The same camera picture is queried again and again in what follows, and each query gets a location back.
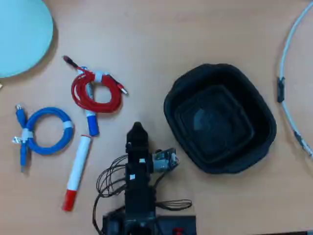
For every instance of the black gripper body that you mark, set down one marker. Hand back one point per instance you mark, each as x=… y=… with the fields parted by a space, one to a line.
x=138 y=161

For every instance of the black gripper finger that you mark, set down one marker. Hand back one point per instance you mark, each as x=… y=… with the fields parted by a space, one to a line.
x=143 y=137
x=132 y=137

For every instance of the white marker with red cap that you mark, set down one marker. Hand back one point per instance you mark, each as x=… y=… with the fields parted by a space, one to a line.
x=78 y=166

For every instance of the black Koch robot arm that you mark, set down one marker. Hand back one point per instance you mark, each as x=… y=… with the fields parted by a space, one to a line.
x=137 y=198

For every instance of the black plastic bowl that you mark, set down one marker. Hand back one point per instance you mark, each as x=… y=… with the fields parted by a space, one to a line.
x=220 y=122

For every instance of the blue capped marker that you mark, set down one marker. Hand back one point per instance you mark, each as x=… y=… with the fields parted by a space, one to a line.
x=93 y=124

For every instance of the red clamp knob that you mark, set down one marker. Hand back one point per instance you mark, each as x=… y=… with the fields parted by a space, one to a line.
x=177 y=231

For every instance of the light blue round plate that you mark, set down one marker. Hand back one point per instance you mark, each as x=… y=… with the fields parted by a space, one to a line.
x=22 y=36

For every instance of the bare circuit board wrist camera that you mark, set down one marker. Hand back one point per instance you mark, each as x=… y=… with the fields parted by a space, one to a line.
x=163 y=160

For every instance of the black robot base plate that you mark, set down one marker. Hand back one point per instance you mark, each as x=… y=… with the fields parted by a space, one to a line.
x=171 y=224

